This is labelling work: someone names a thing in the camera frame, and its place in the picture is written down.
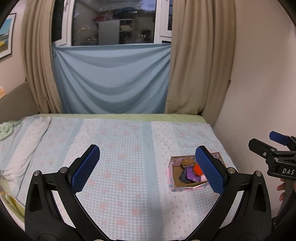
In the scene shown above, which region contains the pillow in blue cover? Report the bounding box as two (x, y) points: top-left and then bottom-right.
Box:
(1, 115), (51, 188)

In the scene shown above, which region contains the orange object on sofa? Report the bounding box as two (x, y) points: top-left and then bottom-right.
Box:
(0, 86), (6, 99)

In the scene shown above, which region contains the beige curtain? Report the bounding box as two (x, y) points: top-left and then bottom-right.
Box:
(21, 1), (62, 113)
(165, 1), (236, 126)

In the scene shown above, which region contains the purple plastic packet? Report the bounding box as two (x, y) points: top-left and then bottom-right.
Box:
(187, 166), (200, 182)

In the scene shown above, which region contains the grey sofa backrest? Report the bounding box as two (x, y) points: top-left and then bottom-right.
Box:
(0, 82), (39, 123)

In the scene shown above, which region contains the green crumpled cloth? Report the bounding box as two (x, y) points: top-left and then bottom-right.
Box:
(0, 120), (22, 141)

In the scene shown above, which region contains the window with white frame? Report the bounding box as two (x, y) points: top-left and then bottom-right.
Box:
(52, 0), (173, 46)

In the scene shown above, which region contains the left beige curtain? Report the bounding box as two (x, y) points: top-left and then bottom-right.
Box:
(21, 1), (62, 113)

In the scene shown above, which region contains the orange pompom toy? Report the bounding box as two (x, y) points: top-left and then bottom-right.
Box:
(193, 164), (203, 176)

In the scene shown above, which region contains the light pink soft block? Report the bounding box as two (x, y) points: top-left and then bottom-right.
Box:
(200, 175), (207, 182)

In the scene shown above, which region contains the light blue hanging sheet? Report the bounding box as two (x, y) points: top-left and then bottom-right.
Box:
(53, 44), (171, 114)

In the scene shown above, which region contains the person's right hand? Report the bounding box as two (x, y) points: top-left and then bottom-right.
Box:
(276, 179), (286, 201)

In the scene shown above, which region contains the cardboard box pink lining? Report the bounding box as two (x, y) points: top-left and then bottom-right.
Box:
(166, 151), (226, 192)

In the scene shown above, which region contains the grey sock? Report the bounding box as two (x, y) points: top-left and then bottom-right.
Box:
(179, 168), (192, 184)

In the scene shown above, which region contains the framed picture on wall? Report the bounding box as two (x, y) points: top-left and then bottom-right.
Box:
(0, 13), (16, 59)

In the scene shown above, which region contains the brown plush toy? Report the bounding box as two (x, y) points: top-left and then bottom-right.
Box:
(181, 158), (195, 168)

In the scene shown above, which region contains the right beige curtain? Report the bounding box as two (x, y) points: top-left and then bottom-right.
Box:
(165, 1), (236, 126)

